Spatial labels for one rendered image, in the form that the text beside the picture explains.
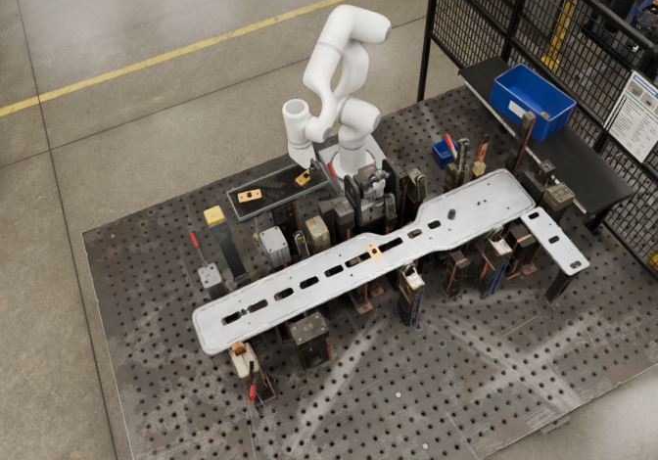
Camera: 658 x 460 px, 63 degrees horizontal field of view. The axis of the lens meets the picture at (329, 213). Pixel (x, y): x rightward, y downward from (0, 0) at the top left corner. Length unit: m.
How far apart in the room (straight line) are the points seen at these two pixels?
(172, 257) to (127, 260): 0.20
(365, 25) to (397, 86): 2.12
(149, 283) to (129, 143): 1.71
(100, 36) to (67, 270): 2.17
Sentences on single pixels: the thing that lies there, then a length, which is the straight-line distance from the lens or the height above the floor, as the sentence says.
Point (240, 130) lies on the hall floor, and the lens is 3.83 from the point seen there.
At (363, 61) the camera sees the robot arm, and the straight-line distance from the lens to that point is 2.07.
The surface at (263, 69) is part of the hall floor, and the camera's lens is 4.24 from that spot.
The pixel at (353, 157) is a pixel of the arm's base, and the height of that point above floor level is 0.93.
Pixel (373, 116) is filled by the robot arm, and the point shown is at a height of 1.20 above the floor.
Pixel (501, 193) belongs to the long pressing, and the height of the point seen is 1.00.
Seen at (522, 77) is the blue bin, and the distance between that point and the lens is 2.55.
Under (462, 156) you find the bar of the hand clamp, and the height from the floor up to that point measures 1.13.
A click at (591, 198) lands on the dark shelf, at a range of 2.29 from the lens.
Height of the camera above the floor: 2.78
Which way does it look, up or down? 57 degrees down
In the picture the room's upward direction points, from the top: 6 degrees counter-clockwise
